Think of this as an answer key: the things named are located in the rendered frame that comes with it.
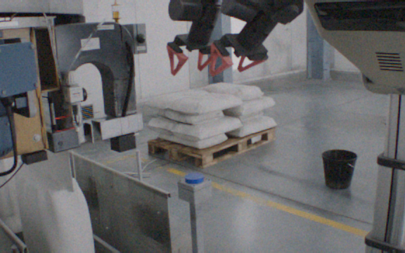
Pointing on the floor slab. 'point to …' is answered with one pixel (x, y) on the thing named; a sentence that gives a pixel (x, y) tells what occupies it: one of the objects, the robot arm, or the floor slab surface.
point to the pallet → (175, 152)
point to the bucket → (339, 167)
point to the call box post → (197, 228)
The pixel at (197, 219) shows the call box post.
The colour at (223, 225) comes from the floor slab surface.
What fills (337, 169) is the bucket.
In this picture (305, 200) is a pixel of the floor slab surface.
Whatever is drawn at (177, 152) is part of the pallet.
